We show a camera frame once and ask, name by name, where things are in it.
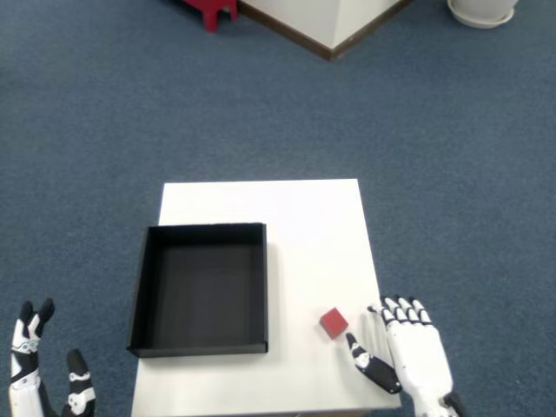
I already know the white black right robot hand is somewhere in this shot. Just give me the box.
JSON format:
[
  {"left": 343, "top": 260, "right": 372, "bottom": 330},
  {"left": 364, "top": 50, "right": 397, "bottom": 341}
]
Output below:
[{"left": 345, "top": 295, "right": 457, "bottom": 417}]

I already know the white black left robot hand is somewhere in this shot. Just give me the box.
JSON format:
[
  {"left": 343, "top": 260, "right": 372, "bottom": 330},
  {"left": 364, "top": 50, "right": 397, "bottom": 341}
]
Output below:
[{"left": 7, "top": 298, "right": 96, "bottom": 417}]

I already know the small red cube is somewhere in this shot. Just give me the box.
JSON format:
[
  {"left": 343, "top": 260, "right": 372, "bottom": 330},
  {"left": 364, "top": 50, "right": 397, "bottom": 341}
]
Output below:
[{"left": 320, "top": 307, "right": 350, "bottom": 340}]

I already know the black open box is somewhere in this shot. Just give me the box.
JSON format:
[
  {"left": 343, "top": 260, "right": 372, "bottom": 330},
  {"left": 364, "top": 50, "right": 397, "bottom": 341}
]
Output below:
[{"left": 126, "top": 222, "right": 269, "bottom": 358}]

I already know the white pot saucer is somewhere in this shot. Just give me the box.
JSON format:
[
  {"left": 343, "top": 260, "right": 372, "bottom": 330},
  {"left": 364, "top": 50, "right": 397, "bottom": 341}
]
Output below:
[{"left": 448, "top": 2, "right": 516, "bottom": 30}]

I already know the white plant pot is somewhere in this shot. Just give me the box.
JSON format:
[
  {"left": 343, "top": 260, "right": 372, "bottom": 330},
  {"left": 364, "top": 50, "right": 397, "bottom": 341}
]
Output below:
[{"left": 451, "top": 0, "right": 519, "bottom": 17}]

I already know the red plastic stool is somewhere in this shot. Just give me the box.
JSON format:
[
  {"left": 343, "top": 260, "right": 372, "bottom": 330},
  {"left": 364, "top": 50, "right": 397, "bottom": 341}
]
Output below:
[{"left": 182, "top": 0, "right": 239, "bottom": 33}]

